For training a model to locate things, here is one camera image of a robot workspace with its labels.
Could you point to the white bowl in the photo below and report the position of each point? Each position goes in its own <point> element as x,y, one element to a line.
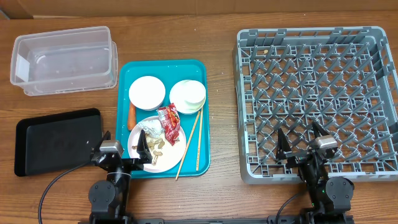
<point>188,96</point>

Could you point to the orange carrot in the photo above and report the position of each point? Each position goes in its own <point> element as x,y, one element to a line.
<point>131,118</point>

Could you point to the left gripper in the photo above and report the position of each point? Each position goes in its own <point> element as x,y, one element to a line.
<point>142,150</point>

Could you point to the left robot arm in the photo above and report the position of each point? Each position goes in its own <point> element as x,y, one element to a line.
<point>109,197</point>

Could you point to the red snack wrapper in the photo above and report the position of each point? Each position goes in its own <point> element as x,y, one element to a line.
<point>170,122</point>

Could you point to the foil ball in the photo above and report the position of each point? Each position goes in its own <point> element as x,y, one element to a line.
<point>152,127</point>

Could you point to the white round plate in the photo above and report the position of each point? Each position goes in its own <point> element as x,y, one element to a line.
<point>172,155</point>

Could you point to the grey dishwasher rack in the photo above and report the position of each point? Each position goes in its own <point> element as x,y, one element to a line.
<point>342,78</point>

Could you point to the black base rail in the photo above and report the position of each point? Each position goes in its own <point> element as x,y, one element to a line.
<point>211,221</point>

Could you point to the peanuts pile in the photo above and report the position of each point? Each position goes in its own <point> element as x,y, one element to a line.
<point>155,146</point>

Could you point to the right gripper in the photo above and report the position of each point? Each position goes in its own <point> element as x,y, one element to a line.
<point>296,157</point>

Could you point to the pink bowl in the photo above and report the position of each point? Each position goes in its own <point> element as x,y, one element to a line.
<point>147,93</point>

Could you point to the teal serving tray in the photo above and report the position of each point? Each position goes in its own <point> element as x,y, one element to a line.
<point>169,72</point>

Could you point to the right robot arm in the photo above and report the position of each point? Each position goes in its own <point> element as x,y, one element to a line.
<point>330,196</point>

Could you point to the black tray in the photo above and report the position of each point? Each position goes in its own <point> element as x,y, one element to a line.
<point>56,142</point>

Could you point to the clear plastic bin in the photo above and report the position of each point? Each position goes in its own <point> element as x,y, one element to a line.
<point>64,61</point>

